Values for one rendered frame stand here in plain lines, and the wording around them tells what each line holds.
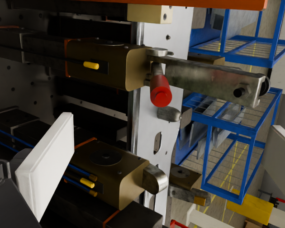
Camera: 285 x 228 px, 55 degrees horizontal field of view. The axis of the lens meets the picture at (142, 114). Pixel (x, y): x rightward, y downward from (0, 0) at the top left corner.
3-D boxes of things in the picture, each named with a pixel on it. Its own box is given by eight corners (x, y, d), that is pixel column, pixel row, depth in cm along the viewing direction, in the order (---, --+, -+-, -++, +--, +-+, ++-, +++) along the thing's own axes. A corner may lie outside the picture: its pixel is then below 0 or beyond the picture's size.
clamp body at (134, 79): (17, 54, 61) (152, 86, 43) (-29, 59, 53) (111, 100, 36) (14, 23, 59) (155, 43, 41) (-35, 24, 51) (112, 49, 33)
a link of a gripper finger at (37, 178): (36, 228, 12) (20, 227, 12) (74, 152, 19) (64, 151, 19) (31, 172, 11) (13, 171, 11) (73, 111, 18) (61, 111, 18)
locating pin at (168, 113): (157, 114, 62) (183, 122, 59) (149, 118, 60) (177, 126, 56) (159, 101, 61) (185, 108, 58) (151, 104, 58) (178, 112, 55)
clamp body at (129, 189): (17, 129, 66) (147, 189, 47) (-30, 145, 57) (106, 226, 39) (14, 103, 64) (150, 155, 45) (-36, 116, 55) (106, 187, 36)
